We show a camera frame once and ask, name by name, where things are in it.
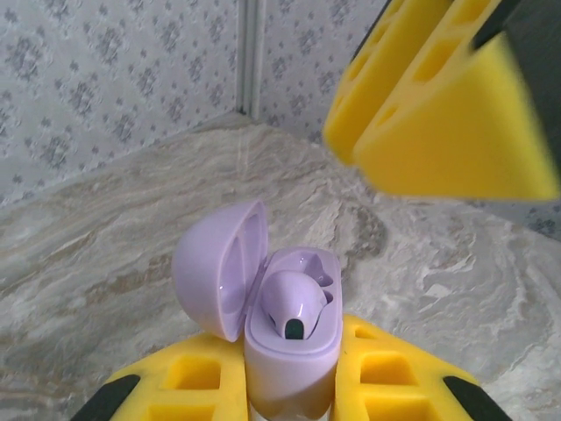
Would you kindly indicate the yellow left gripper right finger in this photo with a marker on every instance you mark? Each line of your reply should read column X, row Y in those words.
column 429, row 394

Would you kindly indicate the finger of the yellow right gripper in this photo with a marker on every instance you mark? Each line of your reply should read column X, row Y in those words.
column 346, row 123
column 447, row 144

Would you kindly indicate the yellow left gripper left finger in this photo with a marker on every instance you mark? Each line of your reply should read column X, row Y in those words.
column 131, row 403

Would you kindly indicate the purple earbud charging case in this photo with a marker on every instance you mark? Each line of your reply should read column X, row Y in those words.
column 201, row 272

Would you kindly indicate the aluminium frame corner post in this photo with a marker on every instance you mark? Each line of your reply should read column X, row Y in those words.
column 250, row 52

